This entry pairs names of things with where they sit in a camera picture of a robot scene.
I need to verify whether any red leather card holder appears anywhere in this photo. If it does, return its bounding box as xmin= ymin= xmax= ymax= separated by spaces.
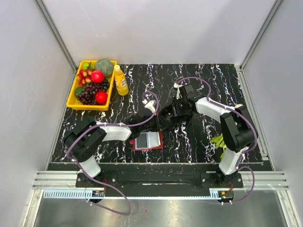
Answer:
xmin=130 ymin=131 xmax=163 ymax=151

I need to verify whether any black card dispenser box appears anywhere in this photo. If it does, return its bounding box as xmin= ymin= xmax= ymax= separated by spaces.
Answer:
xmin=158 ymin=105 xmax=193 ymax=131

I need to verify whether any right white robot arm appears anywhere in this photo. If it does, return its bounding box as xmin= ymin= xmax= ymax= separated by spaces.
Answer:
xmin=172 ymin=84 xmax=258 ymax=187

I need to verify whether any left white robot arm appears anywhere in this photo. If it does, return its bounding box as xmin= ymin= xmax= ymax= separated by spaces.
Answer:
xmin=63 ymin=100 xmax=159 ymax=187

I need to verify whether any yellow juice bottle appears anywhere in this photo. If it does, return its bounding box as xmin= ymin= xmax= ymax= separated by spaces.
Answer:
xmin=114 ymin=65 xmax=129 ymax=96

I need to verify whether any red apple lower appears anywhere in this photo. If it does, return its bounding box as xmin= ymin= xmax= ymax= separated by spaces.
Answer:
xmin=95 ymin=91 xmax=108 ymax=105

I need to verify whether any red apple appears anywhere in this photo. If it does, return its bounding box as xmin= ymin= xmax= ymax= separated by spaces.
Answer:
xmin=91 ymin=70 xmax=105 ymax=83
xmin=95 ymin=91 xmax=108 ymax=105

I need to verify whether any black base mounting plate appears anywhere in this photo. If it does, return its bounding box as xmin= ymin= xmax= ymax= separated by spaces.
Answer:
xmin=75 ymin=162 xmax=244 ymax=190

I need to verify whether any dark purple grape bunch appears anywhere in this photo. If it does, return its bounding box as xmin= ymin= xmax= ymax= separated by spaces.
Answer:
xmin=76 ymin=79 xmax=110 ymax=105

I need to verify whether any red apple upper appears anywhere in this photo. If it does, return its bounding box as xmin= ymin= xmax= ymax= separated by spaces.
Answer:
xmin=91 ymin=70 xmax=105 ymax=83

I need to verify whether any green broccoli head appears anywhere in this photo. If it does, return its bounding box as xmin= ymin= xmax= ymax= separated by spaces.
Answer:
xmin=95 ymin=59 xmax=114 ymax=78

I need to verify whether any green lime fruit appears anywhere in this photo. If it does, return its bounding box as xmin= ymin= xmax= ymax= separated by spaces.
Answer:
xmin=74 ymin=87 xmax=84 ymax=97

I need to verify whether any yellow plastic tray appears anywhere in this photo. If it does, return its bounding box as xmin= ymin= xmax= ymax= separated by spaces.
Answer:
xmin=66 ymin=59 xmax=117 ymax=111

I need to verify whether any small red fruits cluster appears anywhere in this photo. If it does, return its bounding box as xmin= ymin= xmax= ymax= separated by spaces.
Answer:
xmin=76 ymin=69 xmax=93 ymax=87

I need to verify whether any green pear fruit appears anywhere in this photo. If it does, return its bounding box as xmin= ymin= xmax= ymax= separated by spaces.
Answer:
xmin=82 ymin=61 xmax=95 ymax=71

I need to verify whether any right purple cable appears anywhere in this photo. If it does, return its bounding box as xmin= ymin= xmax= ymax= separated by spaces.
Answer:
xmin=174 ymin=77 xmax=258 ymax=205

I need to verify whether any purple cable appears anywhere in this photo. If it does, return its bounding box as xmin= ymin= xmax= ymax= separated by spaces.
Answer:
xmin=65 ymin=91 xmax=160 ymax=216
xmin=174 ymin=77 xmax=258 ymax=205

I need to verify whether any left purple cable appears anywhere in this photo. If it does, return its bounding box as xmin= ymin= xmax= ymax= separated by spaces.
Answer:
xmin=65 ymin=91 xmax=160 ymax=216

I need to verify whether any aluminium frame rail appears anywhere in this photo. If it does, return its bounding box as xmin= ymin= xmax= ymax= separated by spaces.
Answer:
xmin=34 ymin=171 xmax=289 ymax=190

